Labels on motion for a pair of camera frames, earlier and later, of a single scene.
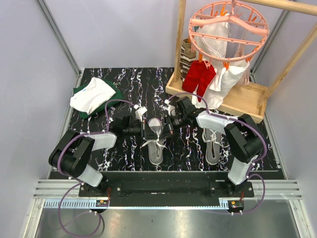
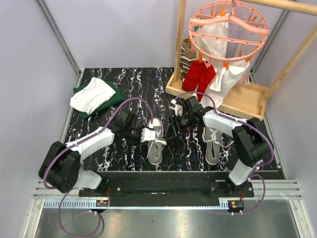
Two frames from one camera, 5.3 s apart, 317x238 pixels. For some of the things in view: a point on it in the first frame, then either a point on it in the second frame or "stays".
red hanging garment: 198,75 stays
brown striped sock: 187,56 stays
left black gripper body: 145,131 to 133,135
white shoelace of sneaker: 157,140 to 151,146
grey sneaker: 155,147 stays
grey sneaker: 213,140 stays
